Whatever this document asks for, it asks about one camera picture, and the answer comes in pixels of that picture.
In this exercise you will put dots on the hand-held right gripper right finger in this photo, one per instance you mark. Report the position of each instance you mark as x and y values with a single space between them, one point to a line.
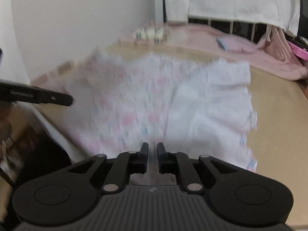
160 150

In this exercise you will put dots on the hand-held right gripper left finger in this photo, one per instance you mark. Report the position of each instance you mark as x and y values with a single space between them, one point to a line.
144 150

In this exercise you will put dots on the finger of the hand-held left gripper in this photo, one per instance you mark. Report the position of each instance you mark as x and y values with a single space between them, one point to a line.
57 98

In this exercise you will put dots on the pink floral garment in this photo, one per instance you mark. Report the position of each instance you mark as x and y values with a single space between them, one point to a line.
149 96

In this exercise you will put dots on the cream cloth with green flowers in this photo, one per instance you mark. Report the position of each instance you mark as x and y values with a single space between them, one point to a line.
151 33

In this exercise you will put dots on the pink fleece blanket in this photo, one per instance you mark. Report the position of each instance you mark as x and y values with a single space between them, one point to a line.
264 57

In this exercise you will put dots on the metal window grille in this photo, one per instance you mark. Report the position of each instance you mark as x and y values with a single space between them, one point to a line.
243 28

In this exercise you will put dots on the white towel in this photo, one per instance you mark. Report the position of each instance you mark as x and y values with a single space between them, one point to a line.
235 0

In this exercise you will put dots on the pink plastic case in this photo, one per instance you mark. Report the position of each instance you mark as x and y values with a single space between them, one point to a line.
299 51

